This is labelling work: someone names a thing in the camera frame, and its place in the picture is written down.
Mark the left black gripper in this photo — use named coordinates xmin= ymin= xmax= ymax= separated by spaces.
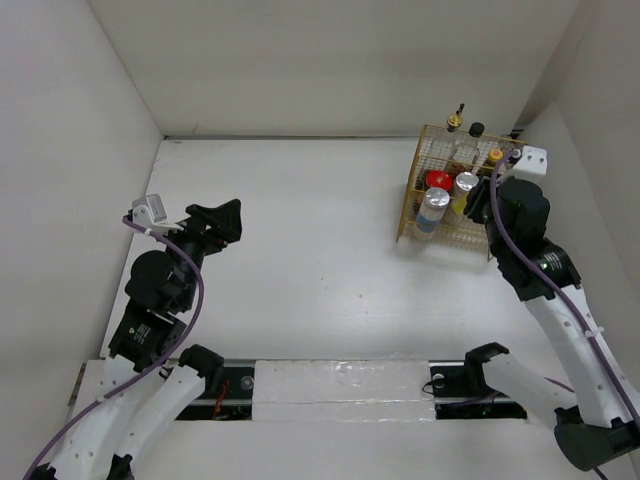
xmin=156 ymin=198 xmax=242 ymax=308

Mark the silver lid shaker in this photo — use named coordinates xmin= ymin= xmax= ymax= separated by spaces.
xmin=451 ymin=171 xmax=480 ymax=200
xmin=415 ymin=187 xmax=450 ymax=233

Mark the silver lid shaker front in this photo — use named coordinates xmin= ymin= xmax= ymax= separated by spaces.
xmin=415 ymin=187 xmax=450 ymax=233

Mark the red lid sauce jar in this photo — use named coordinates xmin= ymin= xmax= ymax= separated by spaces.
xmin=420 ymin=170 xmax=454 ymax=192

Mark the small red sauce bottle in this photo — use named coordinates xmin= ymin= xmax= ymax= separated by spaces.
xmin=479 ymin=148 xmax=504 ymax=177

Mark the glass cruet gold spout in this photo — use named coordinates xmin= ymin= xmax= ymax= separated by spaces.
xmin=421 ymin=103 xmax=465 ymax=178

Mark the small yellow label bottle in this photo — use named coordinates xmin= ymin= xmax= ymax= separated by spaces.
xmin=452 ymin=195 xmax=467 ymax=215

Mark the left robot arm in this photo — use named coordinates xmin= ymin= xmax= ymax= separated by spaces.
xmin=24 ymin=194 xmax=242 ymax=479

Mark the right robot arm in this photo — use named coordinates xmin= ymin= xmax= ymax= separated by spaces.
xmin=462 ymin=178 xmax=639 ymax=472

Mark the gold wire basket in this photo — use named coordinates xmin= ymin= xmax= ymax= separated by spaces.
xmin=396 ymin=124 xmax=527 ymax=255

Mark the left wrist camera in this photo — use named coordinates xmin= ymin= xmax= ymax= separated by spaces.
xmin=123 ymin=194 xmax=184 ymax=235

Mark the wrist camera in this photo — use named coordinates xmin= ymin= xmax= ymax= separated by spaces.
xmin=503 ymin=145 xmax=548 ymax=184
xmin=123 ymin=194 xmax=184 ymax=235

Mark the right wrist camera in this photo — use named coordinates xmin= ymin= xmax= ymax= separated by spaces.
xmin=503 ymin=145 xmax=548 ymax=184

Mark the black mounting rail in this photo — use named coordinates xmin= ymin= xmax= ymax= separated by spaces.
xmin=179 ymin=360 xmax=527 ymax=421

